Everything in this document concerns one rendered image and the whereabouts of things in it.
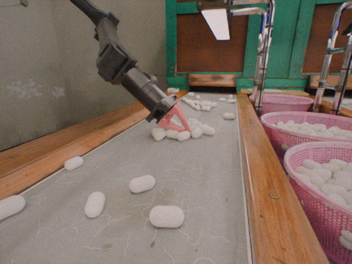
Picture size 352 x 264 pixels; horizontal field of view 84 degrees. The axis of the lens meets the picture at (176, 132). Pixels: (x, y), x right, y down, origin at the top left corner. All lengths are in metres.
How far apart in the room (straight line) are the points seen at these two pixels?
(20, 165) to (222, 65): 1.17
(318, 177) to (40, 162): 0.44
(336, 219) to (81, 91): 2.80
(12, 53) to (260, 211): 2.64
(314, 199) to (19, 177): 0.40
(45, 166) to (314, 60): 1.33
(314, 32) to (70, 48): 2.50
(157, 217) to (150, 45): 2.16
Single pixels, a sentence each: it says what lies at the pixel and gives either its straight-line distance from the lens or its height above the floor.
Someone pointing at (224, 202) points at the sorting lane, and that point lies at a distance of 0.28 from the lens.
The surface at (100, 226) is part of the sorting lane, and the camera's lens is 0.26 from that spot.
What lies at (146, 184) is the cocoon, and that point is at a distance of 0.28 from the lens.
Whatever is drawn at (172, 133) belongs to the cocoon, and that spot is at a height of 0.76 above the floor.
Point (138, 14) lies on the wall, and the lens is 2.41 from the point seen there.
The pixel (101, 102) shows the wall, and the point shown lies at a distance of 2.72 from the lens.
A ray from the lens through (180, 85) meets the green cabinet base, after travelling 1.36.
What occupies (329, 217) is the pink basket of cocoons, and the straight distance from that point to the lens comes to 0.30.
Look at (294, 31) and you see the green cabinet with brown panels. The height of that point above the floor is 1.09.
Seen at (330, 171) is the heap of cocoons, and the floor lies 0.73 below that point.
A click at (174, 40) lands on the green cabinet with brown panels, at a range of 1.37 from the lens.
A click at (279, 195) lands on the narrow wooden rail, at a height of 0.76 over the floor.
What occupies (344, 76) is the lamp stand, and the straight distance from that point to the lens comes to 0.83.
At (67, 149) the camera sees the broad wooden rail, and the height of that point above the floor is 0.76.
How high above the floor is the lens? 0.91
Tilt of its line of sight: 18 degrees down
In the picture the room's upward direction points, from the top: straight up
